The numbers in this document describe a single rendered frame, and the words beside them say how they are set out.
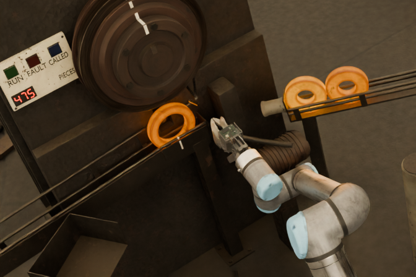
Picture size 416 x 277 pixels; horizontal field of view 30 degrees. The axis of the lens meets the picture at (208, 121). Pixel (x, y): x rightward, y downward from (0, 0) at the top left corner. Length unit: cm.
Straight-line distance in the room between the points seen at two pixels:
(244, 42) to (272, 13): 180
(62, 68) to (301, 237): 104
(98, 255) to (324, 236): 89
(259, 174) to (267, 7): 234
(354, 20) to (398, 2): 28
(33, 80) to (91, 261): 64
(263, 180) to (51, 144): 76
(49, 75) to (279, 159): 91
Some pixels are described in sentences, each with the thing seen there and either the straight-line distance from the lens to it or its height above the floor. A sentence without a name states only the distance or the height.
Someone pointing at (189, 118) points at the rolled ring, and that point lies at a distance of 285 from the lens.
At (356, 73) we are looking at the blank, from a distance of 282.
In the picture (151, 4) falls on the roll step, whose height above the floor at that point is 127.
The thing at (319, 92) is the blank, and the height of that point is 72.
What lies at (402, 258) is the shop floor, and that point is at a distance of 321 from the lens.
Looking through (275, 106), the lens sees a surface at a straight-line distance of 290.
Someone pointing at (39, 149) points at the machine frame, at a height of 87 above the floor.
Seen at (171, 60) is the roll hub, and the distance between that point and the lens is 257.
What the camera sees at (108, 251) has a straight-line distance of 271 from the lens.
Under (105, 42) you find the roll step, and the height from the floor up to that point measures 123.
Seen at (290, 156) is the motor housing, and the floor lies 49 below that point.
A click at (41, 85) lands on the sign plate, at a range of 268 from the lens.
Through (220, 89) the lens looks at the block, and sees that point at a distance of 287.
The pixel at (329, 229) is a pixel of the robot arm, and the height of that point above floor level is 89.
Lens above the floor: 248
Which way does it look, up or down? 38 degrees down
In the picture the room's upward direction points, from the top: 18 degrees counter-clockwise
